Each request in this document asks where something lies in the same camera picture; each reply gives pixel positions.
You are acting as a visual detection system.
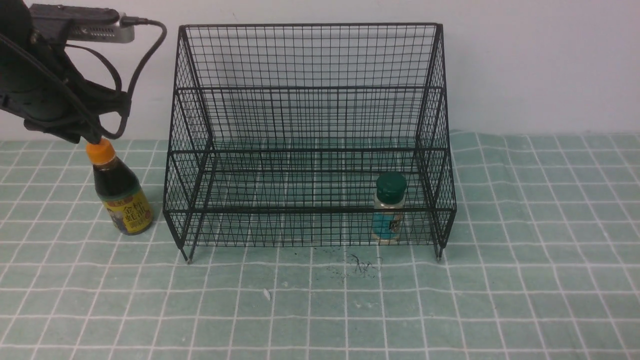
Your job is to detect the black wire mesh shelf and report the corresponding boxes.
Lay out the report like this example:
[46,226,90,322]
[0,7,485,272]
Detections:
[162,22,457,264]

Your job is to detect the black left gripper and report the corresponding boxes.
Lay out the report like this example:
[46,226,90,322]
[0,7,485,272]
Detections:
[0,0,131,144]

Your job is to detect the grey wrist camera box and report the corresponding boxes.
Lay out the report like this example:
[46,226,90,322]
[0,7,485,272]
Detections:
[29,4,135,44]

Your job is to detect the green checkered tablecloth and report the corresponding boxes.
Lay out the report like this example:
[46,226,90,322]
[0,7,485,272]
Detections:
[0,132,640,360]

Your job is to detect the seasoning jar green lid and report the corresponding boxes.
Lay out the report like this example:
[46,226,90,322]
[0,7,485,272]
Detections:
[371,171,408,245]

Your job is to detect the dark sauce bottle orange cap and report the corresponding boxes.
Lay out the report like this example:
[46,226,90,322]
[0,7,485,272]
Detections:
[85,137,154,236]

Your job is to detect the black camera cable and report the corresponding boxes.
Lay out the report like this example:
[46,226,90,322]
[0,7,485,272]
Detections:
[97,16,168,140]

